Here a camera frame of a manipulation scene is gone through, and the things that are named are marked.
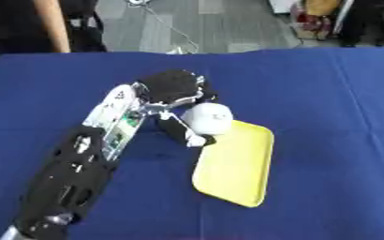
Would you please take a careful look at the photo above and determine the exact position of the yellow tray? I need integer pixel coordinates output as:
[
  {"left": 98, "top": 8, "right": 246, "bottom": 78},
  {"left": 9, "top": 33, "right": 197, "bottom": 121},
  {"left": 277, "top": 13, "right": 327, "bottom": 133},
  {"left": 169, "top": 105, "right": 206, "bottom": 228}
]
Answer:
[{"left": 190, "top": 119, "right": 276, "bottom": 208}]

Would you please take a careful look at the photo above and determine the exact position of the white cable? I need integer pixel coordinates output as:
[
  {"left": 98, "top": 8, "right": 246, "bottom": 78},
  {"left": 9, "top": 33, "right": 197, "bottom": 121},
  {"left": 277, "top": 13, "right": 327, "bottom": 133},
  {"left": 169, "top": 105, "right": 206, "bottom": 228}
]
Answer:
[{"left": 126, "top": 0, "right": 202, "bottom": 54}]

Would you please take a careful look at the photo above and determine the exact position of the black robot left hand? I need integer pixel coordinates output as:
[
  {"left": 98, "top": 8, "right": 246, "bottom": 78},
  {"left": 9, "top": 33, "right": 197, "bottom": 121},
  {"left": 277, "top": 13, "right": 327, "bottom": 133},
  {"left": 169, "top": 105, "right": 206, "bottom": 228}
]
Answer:
[{"left": 133, "top": 68, "right": 220, "bottom": 148}]

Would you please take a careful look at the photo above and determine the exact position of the white soft toy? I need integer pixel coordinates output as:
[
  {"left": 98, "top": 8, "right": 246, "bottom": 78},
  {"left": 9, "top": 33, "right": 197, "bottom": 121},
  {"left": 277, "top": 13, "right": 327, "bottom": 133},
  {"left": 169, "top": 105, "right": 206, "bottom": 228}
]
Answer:
[{"left": 180, "top": 102, "right": 235, "bottom": 137}]

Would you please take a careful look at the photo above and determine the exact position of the black chair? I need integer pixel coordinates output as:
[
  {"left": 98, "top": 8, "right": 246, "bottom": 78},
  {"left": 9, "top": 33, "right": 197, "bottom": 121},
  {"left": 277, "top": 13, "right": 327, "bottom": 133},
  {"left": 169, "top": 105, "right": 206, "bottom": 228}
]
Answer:
[{"left": 337, "top": 0, "right": 384, "bottom": 49}]

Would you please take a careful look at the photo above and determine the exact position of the red and yellow bag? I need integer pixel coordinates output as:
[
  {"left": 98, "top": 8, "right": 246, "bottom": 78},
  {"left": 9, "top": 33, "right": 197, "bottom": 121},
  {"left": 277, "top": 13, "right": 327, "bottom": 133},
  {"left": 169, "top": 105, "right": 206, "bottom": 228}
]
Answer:
[{"left": 288, "top": 0, "right": 345, "bottom": 41}]

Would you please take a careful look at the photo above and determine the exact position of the person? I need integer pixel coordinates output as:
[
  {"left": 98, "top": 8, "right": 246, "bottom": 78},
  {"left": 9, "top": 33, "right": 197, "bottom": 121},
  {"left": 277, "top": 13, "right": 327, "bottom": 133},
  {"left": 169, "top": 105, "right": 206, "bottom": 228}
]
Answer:
[{"left": 0, "top": 0, "right": 109, "bottom": 67}]

